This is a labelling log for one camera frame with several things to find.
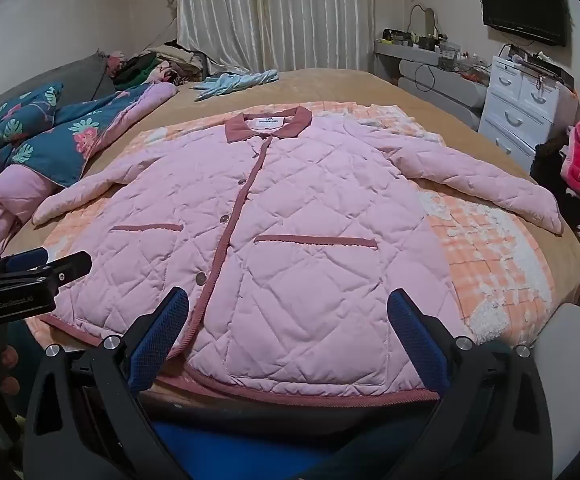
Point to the clutter of cosmetic bottles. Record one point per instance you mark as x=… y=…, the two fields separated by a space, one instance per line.
x=449 y=52

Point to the light blue garment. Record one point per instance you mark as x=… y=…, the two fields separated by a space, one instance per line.
x=230 y=84

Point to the blue cloth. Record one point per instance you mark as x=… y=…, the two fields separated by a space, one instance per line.
x=230 y=452

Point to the pink quilted jacket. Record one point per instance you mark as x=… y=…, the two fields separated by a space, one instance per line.
x=295 y=210

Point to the grey dressing table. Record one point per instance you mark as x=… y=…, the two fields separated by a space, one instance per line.
x=439 y=85

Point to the person's left hand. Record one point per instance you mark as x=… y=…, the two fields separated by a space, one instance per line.
x=11 y=372

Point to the black wall television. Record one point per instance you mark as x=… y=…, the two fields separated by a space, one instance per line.
x=522 y=5

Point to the white drawer cabinet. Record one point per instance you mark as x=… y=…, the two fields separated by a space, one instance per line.
x=514 y=105

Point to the black cloth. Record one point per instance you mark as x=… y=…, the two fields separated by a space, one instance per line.
x=552 y=170

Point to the grey pillow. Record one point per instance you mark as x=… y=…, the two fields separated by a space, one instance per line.
x=60 y=77

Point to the white round stool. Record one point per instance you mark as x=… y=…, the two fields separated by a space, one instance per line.
x=574 y=360

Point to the pile of clothes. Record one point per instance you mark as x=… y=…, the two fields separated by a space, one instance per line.
x=155 y=65

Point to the white pleated curtain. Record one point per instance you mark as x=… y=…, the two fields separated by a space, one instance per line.
x=275 y=10

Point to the small table mirror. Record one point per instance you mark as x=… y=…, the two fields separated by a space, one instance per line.
x=422 y=22

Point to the blue floral quilt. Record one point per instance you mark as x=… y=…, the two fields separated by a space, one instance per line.
x=70 y=145

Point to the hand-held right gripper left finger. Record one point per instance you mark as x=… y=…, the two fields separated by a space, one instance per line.
x=157 y=345

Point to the bed with tan sheet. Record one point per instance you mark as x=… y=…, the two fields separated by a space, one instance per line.
x=349 y=85

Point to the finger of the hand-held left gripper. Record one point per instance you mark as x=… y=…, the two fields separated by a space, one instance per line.
x=70 y=266
x=22 y=260

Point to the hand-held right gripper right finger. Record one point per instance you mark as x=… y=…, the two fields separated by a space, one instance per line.
x=419 y=340

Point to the orange checked blanket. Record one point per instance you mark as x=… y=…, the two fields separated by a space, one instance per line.
x=469 y=245

